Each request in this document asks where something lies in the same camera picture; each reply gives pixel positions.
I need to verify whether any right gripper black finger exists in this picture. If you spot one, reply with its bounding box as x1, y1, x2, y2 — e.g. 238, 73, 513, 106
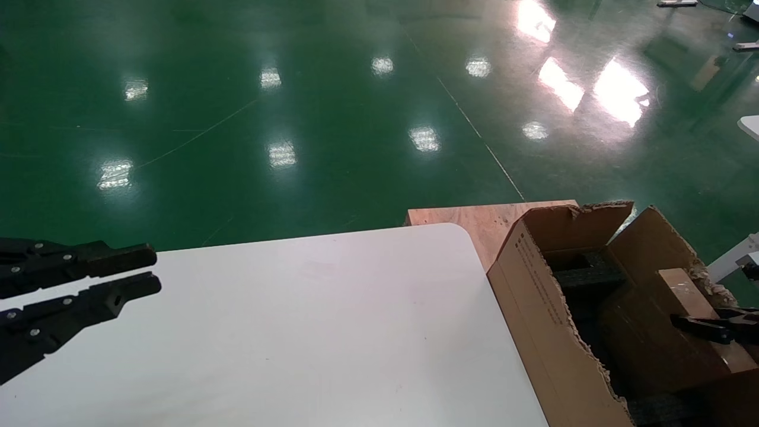
670, 313, 759, 346
715, 307, 759, 324

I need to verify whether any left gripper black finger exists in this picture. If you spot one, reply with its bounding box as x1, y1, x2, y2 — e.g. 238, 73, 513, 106
0, 238, 158, 299
0, 272, 162, 386

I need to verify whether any small taped cardboard box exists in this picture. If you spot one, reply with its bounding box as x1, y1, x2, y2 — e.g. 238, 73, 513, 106
599, 268, 759, 395

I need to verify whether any big open cardboard box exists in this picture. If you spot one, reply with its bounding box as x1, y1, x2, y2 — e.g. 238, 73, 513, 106
486, 200, 759, 427

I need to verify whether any white stand leg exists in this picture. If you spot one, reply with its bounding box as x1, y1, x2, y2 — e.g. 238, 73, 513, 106
706, 234, 759, 284

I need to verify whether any black foam block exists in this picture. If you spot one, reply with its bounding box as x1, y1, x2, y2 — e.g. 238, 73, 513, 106
544, 252, 628, 291
626, 391, 712, 427

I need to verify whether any wooden plywood board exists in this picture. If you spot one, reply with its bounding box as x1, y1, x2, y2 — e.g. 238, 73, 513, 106
405, 200, 579, 271

